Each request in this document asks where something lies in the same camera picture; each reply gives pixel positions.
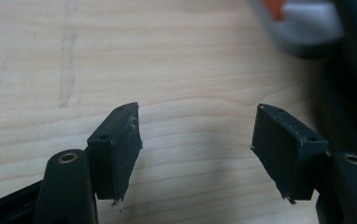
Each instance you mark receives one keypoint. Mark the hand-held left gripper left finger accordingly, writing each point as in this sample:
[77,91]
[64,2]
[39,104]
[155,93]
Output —
[114,155]

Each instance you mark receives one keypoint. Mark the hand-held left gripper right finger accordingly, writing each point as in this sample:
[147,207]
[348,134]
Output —
[282,155]

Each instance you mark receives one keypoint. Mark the white lidded cooking appliance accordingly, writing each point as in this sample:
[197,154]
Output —
[307,21]

